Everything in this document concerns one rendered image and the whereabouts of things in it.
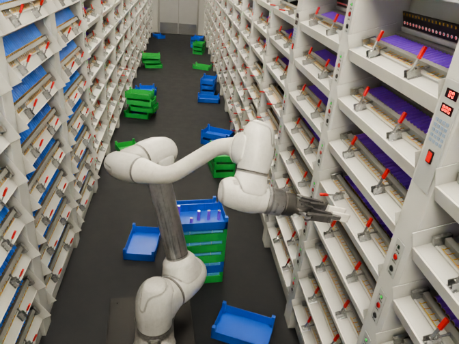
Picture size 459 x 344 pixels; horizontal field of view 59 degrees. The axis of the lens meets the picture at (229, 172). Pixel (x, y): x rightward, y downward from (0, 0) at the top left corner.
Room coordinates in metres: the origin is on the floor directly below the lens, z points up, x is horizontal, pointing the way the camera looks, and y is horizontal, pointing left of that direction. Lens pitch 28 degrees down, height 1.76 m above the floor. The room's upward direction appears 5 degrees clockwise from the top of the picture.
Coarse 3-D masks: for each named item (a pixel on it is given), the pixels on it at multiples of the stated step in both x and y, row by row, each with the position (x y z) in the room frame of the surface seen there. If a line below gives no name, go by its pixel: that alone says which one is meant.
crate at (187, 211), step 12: (180, 204) 2.02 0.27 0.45; (192, 204) 2.04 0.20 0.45; (204, 204) 2.06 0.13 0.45; (216, 204) 2.07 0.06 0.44; (180, 216) 1.97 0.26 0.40; (192, 216) 1.98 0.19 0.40; (204, 216) 1.99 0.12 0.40; (216, 216) 2.00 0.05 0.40; (192, 228) 1.84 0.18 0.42; (204, 228) 1.86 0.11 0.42; (216, 228) 1.88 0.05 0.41
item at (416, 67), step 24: (408, 24) 1.53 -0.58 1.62; (432, 24) 1.38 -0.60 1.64; (456, 24) 1.26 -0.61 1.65; (360, 48) 1.55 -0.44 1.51; (384, 48) 1.43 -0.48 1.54; (408, 48) 1.36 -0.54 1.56; (432, 48) 1.31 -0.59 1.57; (384, 72) 1.28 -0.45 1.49; (408, 72) 1.15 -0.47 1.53; (432, 72) 1.14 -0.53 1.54; (408, 96) 1.13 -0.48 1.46; (432, 96) 1.01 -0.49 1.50
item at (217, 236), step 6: (198, 234) 1.85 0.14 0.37; (204, 234) 1.86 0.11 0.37; (210, 234) 1.87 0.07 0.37; (216, 234) 1.88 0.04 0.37; (222, 234) 1.89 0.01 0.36; (186, 240) 1.83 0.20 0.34; (192, 240) 1.84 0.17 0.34; (198, 240) 1.85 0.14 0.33; (204, 240) 1.86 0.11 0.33; (210, 240) 1.87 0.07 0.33; (216, 240) 1.88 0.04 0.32
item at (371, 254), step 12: (336, 168) 1.59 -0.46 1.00; (324, 180) 1.58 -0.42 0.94; (324, 192) 1.52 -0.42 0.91; (336, 204) 1.39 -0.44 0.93; (360, 216) 1.29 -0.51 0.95; (348, 228) 1.24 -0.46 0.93; (360, 228) 1.22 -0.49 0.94; (372, 240) 1.15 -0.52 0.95; (360, 252) 1.13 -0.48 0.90; (372, 252) 1.09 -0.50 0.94; (384, 252) 1.08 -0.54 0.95; (372, 264) 1.04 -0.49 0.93
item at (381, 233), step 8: (336, 176) 1.56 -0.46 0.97; (336, 184) 1.52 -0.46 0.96; (344, 184) 1.48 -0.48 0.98; (352, 192) 1.42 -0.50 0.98; (352, 200) 1.38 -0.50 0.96; (360, 208) 1.31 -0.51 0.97; (368, 216) 1.25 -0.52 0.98; (376, 224) 1.20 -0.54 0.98; (384, 232) 1.15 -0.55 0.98; (384, 240) 1.12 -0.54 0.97
